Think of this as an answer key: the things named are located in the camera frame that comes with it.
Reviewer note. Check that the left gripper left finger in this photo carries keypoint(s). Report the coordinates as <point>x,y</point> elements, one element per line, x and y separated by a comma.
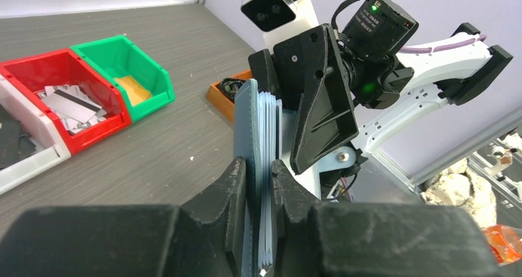
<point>203,237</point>

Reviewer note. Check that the gold cards in green bin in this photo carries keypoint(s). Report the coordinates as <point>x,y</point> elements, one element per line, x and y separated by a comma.
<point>136,93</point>

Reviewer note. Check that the black cards in white bin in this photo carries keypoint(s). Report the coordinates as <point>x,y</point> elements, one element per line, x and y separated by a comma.
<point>16,143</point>

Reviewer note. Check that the green plastic bin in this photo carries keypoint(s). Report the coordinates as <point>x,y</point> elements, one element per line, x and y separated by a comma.
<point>117,58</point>

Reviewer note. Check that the rolled belt top left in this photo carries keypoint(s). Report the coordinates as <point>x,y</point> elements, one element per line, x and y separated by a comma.
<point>229,87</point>

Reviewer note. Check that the orange compartment tray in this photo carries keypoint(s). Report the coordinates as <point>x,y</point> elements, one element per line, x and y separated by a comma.
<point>221,94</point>

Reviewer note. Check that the silver cards in red bin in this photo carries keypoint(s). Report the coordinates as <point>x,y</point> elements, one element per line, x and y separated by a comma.
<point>74,108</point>

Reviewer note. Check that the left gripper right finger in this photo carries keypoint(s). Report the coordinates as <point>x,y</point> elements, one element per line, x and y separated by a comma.
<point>410,240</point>

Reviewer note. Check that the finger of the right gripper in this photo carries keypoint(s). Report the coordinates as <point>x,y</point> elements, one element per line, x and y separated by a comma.
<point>321,128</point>

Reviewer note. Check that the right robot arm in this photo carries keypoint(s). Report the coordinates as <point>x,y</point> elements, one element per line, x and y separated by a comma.
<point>359,84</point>

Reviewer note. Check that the red plastic bin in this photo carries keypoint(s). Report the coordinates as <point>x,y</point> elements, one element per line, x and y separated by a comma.
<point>31,74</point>

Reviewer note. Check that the white plastic bin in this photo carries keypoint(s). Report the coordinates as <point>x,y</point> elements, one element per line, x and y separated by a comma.
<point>50,147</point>

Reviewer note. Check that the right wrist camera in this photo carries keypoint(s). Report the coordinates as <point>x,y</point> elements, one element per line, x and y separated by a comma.
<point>280,20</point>

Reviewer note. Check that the blue leather card holder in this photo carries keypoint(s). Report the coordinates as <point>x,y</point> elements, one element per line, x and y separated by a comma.
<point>265,165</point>

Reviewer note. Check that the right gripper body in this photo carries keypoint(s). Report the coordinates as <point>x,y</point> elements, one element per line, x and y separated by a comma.
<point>303,68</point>

